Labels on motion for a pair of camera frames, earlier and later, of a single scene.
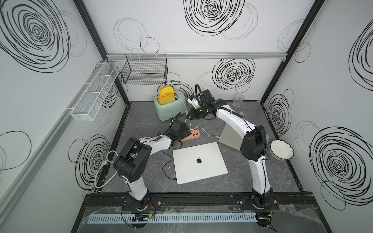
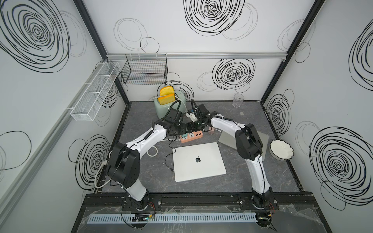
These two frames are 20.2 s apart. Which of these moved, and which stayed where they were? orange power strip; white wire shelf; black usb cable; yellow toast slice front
Moved: black usb cable
Stayed: yellow toast slice front; orange power strip; white wire shelf
